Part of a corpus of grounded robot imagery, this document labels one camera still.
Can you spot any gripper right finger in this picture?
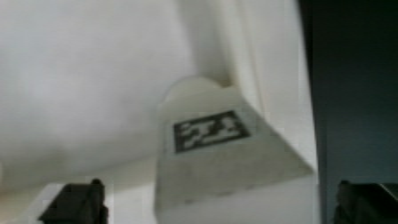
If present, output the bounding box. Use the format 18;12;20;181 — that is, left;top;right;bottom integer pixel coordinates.
333;180;398;224

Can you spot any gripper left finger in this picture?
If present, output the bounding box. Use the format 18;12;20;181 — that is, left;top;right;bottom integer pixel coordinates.
38;179;109;224

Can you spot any white square tabletop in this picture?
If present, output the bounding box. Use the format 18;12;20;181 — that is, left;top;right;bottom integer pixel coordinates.
0;0;322;224

